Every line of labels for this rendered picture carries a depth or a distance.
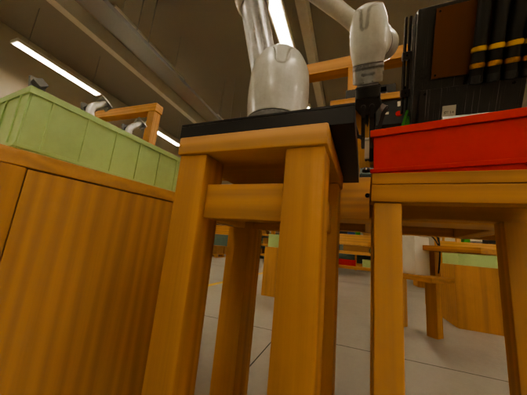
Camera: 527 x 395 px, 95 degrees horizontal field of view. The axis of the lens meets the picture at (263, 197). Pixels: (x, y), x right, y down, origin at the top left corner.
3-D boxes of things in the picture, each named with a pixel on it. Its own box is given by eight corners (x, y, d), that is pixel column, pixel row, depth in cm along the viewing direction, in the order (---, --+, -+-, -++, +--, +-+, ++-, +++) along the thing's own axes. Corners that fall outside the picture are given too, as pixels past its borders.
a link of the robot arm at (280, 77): (242, 104, 56) (252, 24, 60) (247, 139, 74) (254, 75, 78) (312, 110, 55) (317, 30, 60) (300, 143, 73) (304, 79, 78)
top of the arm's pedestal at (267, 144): (327, 143, 40) (328, 121, 41) (176, 154, 53) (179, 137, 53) (343, 190, 69) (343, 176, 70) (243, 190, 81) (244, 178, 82)
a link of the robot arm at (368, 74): (385, 60, 69) (384, 83, 71) (383, 63, 77) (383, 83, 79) (351, 67, 73) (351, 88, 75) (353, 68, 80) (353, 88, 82)
